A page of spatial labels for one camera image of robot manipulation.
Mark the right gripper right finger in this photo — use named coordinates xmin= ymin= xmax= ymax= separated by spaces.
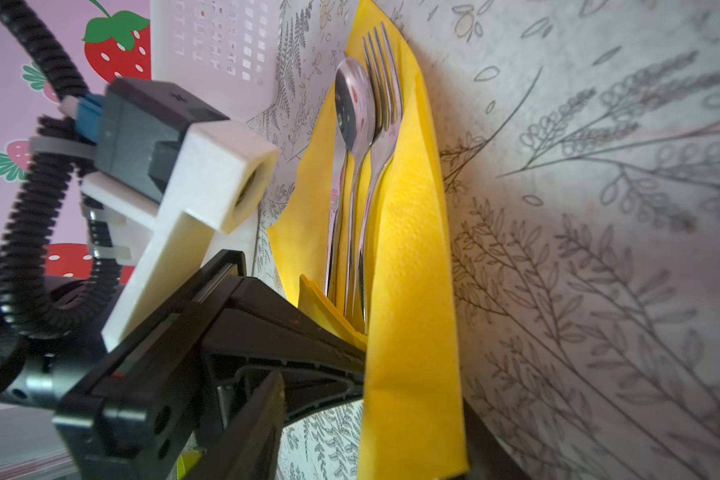
xmin=463 ymin=400 xmax=530 ymax=480

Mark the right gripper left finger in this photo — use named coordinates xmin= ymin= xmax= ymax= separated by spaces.
xmin=187 ymin=372 xmax=286 ymax=479

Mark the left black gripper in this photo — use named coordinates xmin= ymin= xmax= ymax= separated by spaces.
xmin=53 ymin=250 xmax=365 ymax=479

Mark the yellow paper napkin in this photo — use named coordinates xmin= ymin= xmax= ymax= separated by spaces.
xmin=268 ymin=1 xmax=468 ymax=479

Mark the metal knife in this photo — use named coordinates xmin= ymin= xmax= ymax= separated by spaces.
xmin=324 ymin=131 xmax=347 ymax=302

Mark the metal spoon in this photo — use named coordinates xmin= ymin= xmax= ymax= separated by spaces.
xmin=335 ymin=57 xmax=376 ymax=318

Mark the metal fork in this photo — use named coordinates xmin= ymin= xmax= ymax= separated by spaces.
xmin=355 ymin=22 xmax=403 ymax=332

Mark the white plastic perforated basket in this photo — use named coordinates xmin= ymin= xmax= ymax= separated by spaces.
xmin=150 ymin=0 xmax=282 ymax=121

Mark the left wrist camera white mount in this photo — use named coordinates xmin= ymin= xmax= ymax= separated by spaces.
xmin=80 ymin=77 xmax=280 ymax=352

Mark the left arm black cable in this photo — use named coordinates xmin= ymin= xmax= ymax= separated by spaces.
xmin=0 ymin=0 xmax=124 ymax=409

